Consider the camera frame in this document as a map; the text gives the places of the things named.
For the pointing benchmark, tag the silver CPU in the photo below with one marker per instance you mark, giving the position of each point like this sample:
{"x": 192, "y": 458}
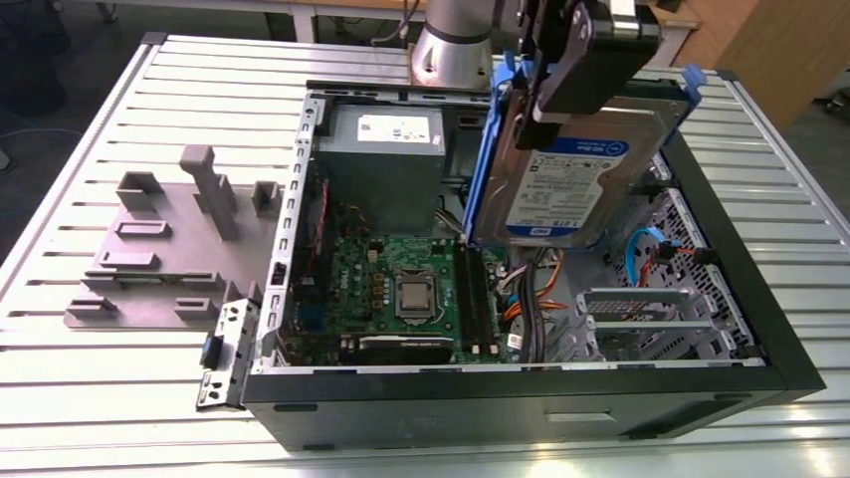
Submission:
{"x": 413, "y": 297}

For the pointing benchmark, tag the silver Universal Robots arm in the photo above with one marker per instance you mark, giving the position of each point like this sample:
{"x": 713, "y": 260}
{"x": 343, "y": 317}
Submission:
{"x": 451, "y": 55}

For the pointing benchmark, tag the black graphics card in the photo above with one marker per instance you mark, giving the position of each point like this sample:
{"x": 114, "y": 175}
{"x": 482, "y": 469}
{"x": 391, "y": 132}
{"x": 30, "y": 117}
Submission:
{"x": 398, "y": 348}

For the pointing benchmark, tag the wooden cabinet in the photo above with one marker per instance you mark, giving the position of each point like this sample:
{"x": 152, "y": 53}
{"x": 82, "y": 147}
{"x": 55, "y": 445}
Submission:
{"x": 783, "y": 50}

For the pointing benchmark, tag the black open PC case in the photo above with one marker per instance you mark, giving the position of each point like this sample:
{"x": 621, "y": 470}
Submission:
{"x": 465, "y": 398}

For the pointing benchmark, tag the green motherboard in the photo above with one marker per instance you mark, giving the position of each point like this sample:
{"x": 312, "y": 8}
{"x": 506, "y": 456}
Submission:
{"x": 425, "y": 249}

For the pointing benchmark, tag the black CPU socket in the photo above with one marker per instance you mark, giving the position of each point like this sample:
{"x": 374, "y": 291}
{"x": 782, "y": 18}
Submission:
{"x": 419, "y": 273}

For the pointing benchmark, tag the grey parts rack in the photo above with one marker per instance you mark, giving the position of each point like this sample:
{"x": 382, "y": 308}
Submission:
{"x": 166, "y": 249}

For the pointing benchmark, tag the metal disk bay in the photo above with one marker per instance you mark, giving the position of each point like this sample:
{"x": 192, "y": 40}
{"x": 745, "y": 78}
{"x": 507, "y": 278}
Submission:
{"x": 638, "y": 326}

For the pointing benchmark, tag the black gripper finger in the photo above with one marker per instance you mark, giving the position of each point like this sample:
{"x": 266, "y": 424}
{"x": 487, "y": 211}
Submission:
{"x": 534, "y": 132}

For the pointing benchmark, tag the green RAM stick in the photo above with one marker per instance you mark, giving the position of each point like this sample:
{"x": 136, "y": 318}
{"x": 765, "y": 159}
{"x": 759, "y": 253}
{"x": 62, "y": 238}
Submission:
{"x": 143, "y": 280}

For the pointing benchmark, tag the wooden desk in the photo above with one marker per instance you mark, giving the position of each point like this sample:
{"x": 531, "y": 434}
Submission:
{"x": 681, "y": 22}

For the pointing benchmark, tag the black RAM slot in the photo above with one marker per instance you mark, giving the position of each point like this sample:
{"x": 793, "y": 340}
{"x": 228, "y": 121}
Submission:
{"x": 469, "y": 299}
{"x": 485, "y": 299}

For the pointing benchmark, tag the metal rear bracket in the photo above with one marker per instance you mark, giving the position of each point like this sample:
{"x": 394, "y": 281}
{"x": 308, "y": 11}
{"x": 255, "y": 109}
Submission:
{"x": 232, "y": 318}

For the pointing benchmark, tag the grey power supply unit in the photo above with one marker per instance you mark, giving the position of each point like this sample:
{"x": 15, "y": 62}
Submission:
{"x": 378, "y": 184}

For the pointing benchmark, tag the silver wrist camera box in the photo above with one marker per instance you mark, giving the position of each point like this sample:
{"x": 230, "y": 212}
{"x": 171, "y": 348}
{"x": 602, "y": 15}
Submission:
{"x": 638, "y": 20}

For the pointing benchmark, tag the hard disk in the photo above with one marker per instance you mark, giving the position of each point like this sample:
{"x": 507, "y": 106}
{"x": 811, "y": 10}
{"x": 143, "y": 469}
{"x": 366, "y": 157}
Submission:
{"x": 571, "y": 199}

